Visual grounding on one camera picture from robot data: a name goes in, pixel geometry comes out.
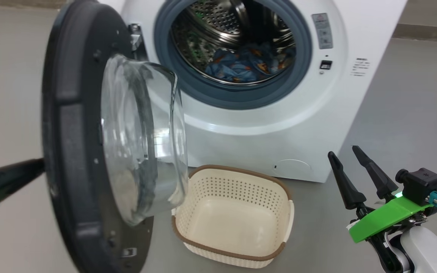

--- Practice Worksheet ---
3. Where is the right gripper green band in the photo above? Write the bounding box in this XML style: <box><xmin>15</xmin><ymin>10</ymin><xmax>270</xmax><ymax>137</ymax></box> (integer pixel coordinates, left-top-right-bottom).
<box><xmin>327</xmin><ymin>145</ymin><xmax>434</xmax><ymax>244</ymax></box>

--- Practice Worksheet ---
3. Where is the black glass washing machine door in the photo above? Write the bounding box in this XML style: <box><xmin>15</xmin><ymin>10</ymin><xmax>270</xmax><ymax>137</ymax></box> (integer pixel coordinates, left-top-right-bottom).
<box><xmin>41</xmin><ymin>0</ymin><xmax>189</xmax><ymax>273</ymax></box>

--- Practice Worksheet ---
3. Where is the white front-load washing machine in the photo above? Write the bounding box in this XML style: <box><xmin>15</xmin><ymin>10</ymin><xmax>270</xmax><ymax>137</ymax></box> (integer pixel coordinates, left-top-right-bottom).
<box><xmin>101</xmin><ymin>0</ymin><xmax>409</xmax><ymax>183</ymax></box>

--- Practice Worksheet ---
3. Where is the cream perforated laundry basket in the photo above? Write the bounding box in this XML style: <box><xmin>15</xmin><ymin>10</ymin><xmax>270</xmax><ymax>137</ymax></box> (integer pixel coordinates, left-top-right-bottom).
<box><xmin>171</xmin><ymin>165</ymin><xmax>295</xmax><ymax>269</ymax></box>

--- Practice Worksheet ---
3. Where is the grey rubber door gasket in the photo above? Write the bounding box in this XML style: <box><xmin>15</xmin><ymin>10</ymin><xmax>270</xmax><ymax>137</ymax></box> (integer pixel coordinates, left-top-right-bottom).
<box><xmin>154</xmin><ymin>0</ymin><xmax>313</xmax><ymax>111</ymax></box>

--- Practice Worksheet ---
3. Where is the metal door hinge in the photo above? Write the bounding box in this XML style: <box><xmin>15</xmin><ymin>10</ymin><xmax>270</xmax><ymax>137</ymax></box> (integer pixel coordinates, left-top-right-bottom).
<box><xmin>129</xmin><ymin>24</ymin><xmax>143</xmax><ymax>52</ymax></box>

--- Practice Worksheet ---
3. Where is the round white filter cover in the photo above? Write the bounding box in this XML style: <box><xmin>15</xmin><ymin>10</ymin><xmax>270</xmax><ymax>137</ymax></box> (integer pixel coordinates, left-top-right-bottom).
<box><xmin>274</xmin><ymin>159</ymin><xmax>312</xmax><ymax>179</ymax></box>

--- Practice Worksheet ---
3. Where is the grey warning label sticker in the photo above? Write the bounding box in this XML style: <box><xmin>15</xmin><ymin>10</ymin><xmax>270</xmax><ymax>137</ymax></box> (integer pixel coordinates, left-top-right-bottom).
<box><xmin>312</xmin><ymin>13</ymin><xmax>334</xmax><ymax>50</ymax></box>

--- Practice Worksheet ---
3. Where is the perforated steel drum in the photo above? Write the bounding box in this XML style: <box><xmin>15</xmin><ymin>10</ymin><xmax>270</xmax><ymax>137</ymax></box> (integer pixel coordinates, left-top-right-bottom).
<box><xmin>171</xmin><ymin>0</ymin><xmax>297</xmax><ymax>86</ymax></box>

